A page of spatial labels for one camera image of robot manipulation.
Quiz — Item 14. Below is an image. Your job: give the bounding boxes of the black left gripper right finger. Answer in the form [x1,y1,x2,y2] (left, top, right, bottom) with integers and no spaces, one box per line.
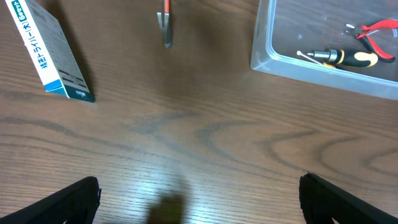
[299,173,397,224]

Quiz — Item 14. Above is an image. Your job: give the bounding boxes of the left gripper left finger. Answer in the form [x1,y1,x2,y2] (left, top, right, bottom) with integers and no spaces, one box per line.
[1,176,101,224]

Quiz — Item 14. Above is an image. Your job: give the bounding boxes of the stubby yellow black screwdriver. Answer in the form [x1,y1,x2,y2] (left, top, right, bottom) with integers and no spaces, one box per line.
[306,49,379,67]

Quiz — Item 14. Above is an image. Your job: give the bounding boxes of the white blue screwdriver box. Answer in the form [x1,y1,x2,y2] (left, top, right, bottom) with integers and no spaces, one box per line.
[6,0,95,103]

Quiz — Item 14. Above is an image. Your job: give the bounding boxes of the red handled pliers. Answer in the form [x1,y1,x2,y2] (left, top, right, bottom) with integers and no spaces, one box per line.
[346,19,397,63]

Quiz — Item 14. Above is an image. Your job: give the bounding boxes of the small black orange hammer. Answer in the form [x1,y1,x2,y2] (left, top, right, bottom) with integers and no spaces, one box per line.
[157,0,173,49]

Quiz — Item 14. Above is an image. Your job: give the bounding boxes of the clear plastic container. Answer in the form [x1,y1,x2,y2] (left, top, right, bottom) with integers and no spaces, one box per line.
[251,0,397,100]

